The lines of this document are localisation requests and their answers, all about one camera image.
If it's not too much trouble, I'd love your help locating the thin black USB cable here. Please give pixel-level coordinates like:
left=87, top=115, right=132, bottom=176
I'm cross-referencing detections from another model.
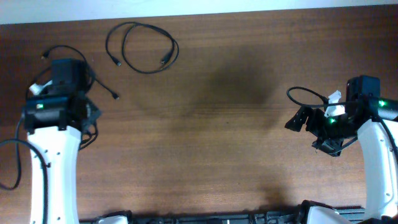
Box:
left=24, top=44, right=121, bottom=101

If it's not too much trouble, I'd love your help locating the right camera cable black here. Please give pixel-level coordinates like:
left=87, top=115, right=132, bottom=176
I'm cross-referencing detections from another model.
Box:
left=285, top=86, right=398, bottom=162

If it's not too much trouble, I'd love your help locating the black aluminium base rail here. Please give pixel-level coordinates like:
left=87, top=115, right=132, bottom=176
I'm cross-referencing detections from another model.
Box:
left=79, top=205, right=366, bottom=224

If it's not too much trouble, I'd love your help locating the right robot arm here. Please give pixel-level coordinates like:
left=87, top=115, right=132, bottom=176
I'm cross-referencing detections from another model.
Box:
left=285, top=75, right=397, bottom=223

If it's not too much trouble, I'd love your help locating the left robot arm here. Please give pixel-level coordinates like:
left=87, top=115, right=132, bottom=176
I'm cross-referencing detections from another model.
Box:
left=24, top=59, right=101, bottom=223

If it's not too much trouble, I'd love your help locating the left camera cable black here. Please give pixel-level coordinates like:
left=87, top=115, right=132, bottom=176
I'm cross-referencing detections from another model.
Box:
left=1, top=116, right=49, bottom=224

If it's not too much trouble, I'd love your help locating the camera cable black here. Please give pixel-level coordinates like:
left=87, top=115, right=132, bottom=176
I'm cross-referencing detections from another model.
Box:
left=1, top=116, right=49, bottom=224
left=285, top=86, right=398, bottom=162

